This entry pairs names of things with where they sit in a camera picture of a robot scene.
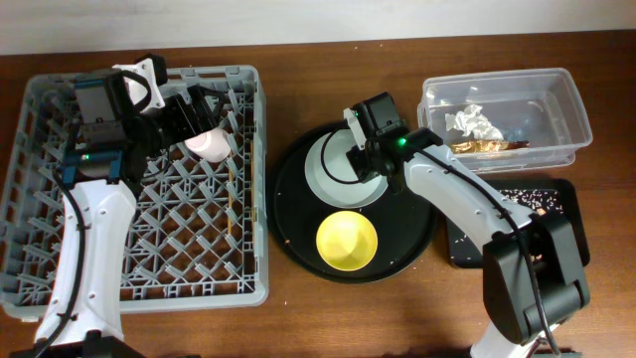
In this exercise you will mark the white napkin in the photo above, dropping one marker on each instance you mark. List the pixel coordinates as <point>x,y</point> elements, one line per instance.
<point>471,122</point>

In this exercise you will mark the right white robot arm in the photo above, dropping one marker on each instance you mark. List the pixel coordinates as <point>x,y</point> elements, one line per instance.
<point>533,273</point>

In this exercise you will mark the pink cup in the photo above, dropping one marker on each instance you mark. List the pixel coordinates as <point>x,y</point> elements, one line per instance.
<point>212,145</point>

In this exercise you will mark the clear plastic bin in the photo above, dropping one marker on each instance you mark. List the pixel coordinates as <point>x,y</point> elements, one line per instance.
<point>540,106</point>

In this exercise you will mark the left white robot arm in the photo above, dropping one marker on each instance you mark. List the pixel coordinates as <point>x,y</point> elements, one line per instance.
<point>124,120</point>

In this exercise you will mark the round black tray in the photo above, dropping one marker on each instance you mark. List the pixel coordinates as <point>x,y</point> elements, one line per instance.
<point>405,223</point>

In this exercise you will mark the black rectangular tray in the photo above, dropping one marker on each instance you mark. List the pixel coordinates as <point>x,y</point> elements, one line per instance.
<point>567,195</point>

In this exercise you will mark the grey round plate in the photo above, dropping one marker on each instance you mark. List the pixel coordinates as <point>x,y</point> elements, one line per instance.
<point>339,195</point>

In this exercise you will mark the gold foil wrapper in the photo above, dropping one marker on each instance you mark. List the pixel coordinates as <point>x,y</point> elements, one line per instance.
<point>482,145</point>

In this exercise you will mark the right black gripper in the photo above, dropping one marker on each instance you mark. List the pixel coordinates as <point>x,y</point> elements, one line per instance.
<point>358,158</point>

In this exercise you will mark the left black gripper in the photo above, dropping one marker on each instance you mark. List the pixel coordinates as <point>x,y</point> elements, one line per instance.
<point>188,114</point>

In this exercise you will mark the yellow bowl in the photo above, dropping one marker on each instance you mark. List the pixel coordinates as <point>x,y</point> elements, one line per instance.
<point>347,241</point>

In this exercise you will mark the grey dishwasher rack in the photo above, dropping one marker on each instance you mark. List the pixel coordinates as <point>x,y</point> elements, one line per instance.
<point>178,254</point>

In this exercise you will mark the food scraps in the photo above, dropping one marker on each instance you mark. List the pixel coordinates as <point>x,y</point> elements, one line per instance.
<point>463,253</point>

